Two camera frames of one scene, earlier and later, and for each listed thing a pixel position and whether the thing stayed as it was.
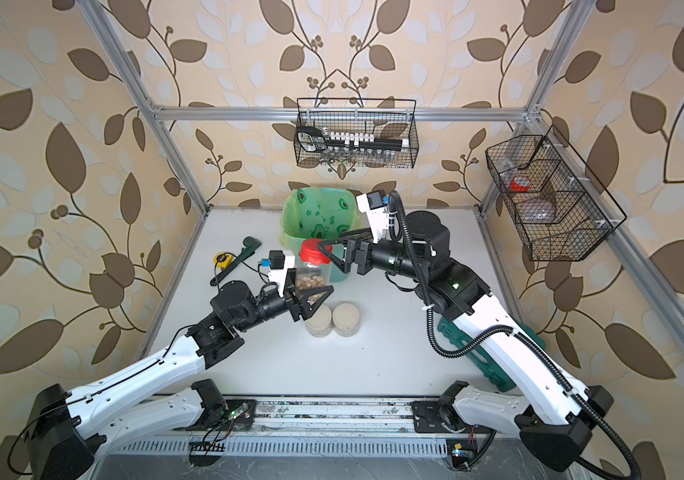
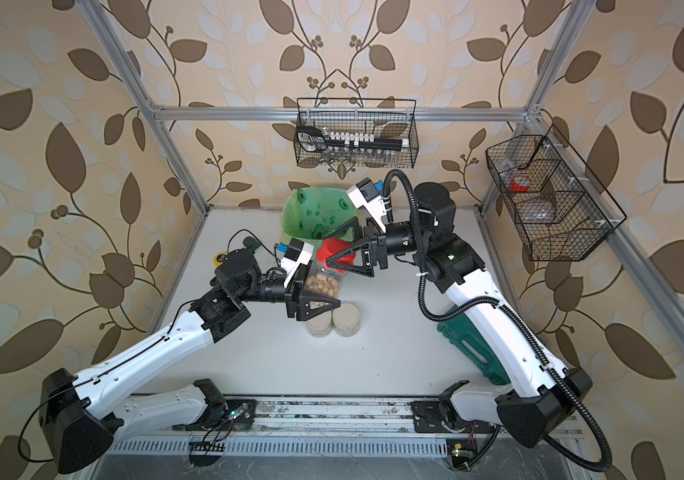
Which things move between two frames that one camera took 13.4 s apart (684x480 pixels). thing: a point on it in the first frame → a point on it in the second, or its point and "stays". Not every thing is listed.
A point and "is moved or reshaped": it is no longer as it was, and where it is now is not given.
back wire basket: (363, 132) stays
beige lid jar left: (320, 324) stays
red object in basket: (514, 187) stays
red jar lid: (312, 253) is moved or reshaped
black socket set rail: (364, 141) stays
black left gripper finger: (306, 310) → (305, 312)
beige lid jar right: (346, 318) stays
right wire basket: (551, 198) stays
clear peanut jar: (313, 276) is moved or reshaped
